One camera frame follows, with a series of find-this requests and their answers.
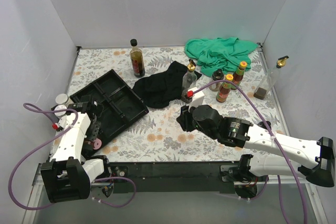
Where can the gold spout glass bottle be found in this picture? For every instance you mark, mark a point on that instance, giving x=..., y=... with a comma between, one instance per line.
x=189, y=81

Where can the dark soy sauce bottle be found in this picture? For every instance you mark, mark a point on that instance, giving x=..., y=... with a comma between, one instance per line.
x=136, y=56

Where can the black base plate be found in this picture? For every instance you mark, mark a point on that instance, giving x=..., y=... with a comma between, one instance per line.
x=164, y=177

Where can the rear yellow cap sauce bottle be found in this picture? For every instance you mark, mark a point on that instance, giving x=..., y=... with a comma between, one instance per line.
x=239, y=73

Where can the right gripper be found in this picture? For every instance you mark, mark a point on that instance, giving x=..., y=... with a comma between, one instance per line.
x=184, y=119

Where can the blue label spice jar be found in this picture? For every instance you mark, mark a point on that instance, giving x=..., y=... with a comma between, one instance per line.
x=63, y=99

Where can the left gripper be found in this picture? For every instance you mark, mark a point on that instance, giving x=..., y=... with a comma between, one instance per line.
x=95, y=131

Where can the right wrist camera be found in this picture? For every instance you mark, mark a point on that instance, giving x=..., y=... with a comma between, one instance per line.
x=196, y=98

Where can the pink cap spice bottle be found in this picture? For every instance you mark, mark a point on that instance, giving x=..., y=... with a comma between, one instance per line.
x=96, y=144

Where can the yellow cap sauce bottle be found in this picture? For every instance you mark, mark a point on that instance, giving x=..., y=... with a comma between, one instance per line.
x=239, y=73
x=225, y=88

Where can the black cap spice jar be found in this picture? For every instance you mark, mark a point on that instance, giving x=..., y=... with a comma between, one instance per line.
x=217, y=75

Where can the black compartment tray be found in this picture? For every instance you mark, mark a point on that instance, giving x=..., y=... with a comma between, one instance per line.
x=121, y=106

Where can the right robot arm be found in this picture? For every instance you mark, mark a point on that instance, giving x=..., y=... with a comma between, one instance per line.
x=310, y=159

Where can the black cloth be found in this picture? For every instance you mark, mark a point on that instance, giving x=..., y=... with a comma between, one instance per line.
x=158, y=90

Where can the silver lid spice jar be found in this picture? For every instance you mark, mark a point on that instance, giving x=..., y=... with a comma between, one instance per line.
x=60, y=110

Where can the front yellow cap sauce bottle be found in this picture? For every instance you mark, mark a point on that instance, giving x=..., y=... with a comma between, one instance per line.
x=225, y=88

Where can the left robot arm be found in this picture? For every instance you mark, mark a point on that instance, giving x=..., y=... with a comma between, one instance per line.
x=70, y=171

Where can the green cloth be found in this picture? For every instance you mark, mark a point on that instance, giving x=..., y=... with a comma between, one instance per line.
x=221, y=53

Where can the tall gold spout bottle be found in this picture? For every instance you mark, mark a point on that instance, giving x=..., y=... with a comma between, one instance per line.
x=270, y=78

